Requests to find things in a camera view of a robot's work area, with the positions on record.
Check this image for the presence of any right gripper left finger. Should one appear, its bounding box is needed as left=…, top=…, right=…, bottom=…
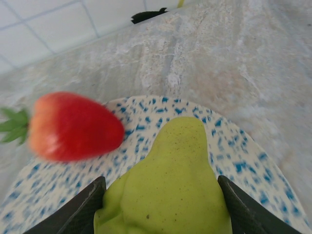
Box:
left=23, top=175, right=108, bottom=234

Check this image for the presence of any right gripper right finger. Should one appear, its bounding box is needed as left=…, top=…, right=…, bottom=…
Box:
left=217, top=175, right=300, bottom=234

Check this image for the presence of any green toy pear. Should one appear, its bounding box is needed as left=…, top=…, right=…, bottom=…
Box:
left=94, top=116, right=233, bottom=234

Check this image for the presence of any blue speckled plate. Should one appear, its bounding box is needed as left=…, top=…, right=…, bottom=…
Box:
left=0, top=95, right=310, bottom=234

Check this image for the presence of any red toy strawberry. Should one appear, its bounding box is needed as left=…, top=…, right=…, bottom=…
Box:
left=0, top=91, right=126, bottom=163

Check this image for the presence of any black fish yellow ring sticker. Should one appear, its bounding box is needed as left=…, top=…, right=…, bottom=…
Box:
left=131, top=0, right=187, bottom=24

